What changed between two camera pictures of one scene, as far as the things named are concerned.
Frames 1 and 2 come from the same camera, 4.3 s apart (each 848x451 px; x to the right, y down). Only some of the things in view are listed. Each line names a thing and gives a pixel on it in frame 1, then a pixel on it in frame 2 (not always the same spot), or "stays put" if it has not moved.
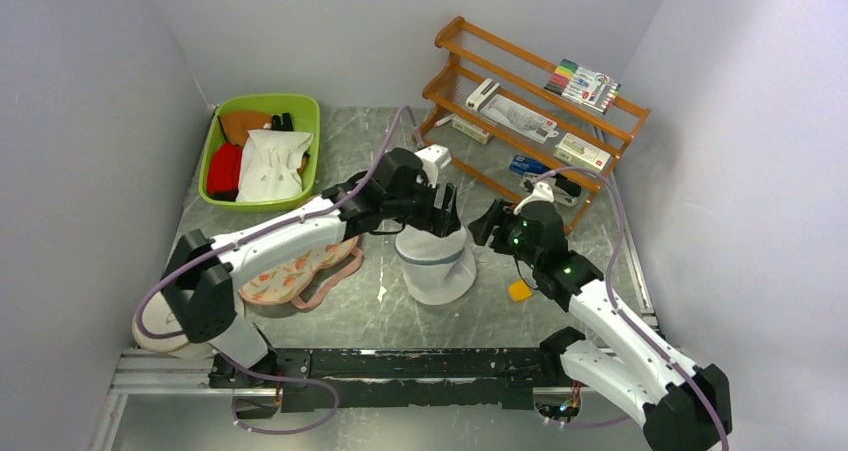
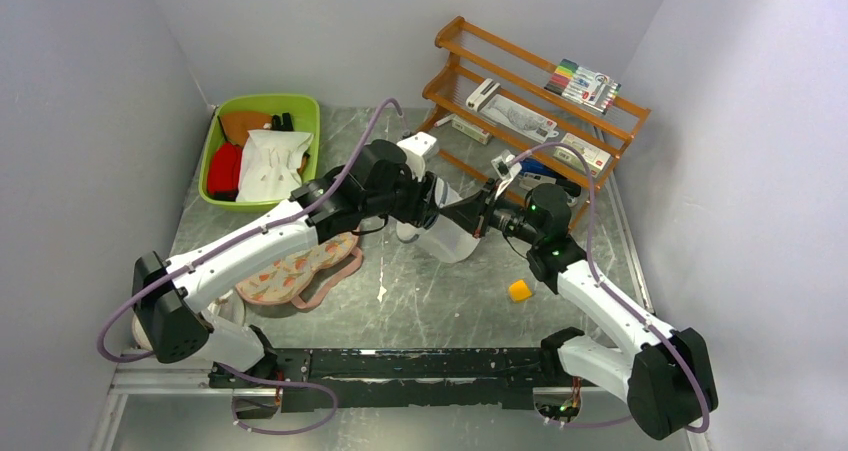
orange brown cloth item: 236,124 stays put
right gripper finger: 499,211 to 469,210
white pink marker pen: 445,119 stays put
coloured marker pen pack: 594,90 stays put
